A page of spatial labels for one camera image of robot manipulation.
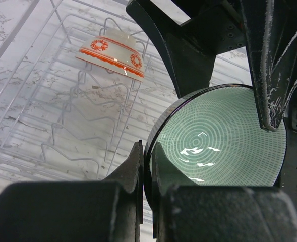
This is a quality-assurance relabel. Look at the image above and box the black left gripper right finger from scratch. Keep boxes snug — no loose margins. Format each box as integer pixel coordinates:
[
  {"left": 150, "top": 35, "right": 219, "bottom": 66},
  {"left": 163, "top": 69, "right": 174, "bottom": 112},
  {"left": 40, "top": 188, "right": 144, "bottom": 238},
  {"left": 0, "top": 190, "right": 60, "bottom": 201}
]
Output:
[{"left": 153, "top": 143, "right": 297, "bottom": 241}]

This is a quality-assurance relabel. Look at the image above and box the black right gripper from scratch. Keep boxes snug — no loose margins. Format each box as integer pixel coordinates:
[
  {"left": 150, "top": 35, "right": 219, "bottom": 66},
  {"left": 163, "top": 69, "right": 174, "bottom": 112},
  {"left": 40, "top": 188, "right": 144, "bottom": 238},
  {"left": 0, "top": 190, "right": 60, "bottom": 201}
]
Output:
[{"left": 125, "top": 0, "right": 297, "bottom": 242}]

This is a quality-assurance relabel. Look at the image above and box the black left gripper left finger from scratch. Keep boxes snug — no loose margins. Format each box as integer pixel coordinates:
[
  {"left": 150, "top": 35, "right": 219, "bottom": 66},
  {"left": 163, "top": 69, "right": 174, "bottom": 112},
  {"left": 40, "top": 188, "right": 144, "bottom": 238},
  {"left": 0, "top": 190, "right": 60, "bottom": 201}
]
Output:
[{"left": 0, "top": 141, "right": 144, "bottom": 241}]

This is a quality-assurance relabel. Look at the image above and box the white wire dish rack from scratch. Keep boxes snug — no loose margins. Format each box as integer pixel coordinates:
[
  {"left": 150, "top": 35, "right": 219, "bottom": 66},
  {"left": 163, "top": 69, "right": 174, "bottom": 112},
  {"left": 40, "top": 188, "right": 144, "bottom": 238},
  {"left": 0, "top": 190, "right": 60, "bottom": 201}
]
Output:
[{"left": 0, "top": 0, "right": 255, "bottom": 225}]

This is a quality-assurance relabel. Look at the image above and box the pale green bowl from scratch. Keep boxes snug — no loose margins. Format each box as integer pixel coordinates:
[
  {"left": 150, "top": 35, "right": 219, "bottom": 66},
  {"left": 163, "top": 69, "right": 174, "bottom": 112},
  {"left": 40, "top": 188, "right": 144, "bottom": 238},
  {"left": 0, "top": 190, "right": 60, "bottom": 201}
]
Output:
[{"left": 144, "top": 84, "right": 287, "bottom": 206}]

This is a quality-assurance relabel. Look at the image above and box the orange white patterned bowl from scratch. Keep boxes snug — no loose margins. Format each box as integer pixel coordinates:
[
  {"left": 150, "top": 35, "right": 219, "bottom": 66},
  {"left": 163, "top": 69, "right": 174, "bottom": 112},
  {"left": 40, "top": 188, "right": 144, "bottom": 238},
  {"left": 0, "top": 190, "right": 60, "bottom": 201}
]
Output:
[{"left": 75, "top": 28, "right": 145, "bottom": 82}]

